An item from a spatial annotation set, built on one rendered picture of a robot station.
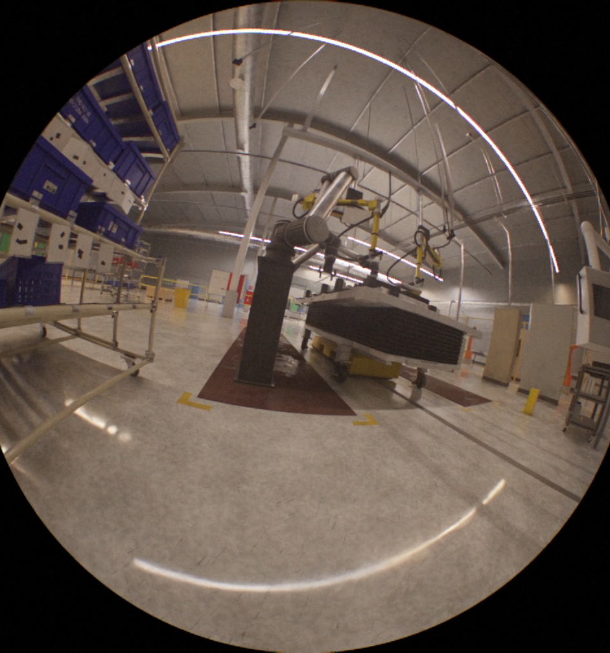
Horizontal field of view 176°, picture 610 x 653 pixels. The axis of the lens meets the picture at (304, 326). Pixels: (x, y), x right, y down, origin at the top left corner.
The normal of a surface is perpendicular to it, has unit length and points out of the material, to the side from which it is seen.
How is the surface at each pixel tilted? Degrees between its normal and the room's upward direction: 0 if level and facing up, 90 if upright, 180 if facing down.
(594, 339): 86
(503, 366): 90
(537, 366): 90
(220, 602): 0
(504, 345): 90
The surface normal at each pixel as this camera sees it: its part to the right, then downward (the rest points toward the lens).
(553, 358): -0.95, -0.19
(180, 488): 0.21, -0.98
